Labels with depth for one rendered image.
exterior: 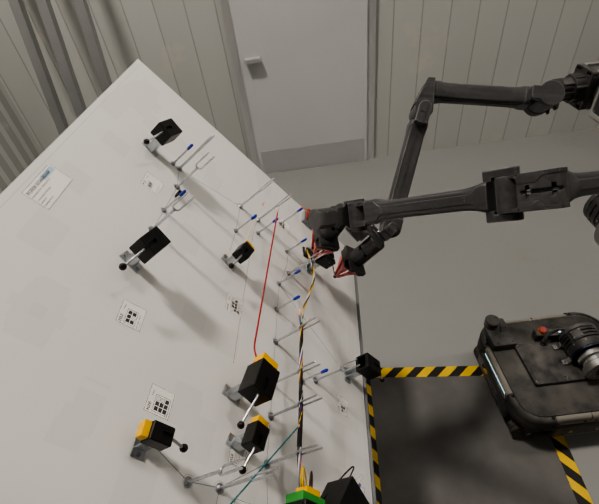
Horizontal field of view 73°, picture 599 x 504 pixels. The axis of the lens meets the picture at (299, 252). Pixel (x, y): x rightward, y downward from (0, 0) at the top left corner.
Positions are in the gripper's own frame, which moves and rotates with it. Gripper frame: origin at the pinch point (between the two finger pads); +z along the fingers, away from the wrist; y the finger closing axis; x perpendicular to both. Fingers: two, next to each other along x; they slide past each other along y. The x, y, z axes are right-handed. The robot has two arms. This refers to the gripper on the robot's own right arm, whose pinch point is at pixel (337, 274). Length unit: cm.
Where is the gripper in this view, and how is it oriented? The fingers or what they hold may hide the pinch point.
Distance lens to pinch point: 139.5
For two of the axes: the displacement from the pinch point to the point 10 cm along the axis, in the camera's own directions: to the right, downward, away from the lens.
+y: 1.1, 7.6, -6.4
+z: -5.9, 5.7, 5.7
